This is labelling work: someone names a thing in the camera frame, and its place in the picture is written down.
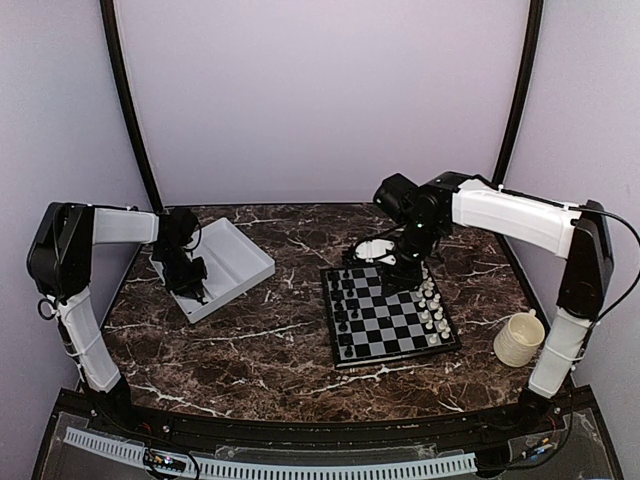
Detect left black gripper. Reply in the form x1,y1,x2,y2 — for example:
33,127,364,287
152,244,207,299

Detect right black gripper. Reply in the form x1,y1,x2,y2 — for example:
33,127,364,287
381,217,445,296

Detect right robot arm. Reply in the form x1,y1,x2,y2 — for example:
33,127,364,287
373,171,639,434

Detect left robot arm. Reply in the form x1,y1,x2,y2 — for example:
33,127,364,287
26,202,207,393

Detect white chess pieces row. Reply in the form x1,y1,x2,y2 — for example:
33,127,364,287
415,263,454,347

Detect black white chess board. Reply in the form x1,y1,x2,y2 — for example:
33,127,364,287
320,264,461,369

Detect white plastic tray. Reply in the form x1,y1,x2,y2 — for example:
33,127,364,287
171,218,275,324

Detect cream ribbed mug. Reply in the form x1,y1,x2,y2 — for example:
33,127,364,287
493,309,546,368

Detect black front rail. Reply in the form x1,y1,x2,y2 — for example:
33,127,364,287
49,387,596,451

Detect white cable duct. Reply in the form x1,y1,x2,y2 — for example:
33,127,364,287
63,427,477,479

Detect right black frame post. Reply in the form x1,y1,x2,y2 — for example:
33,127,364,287
491,0,544,184

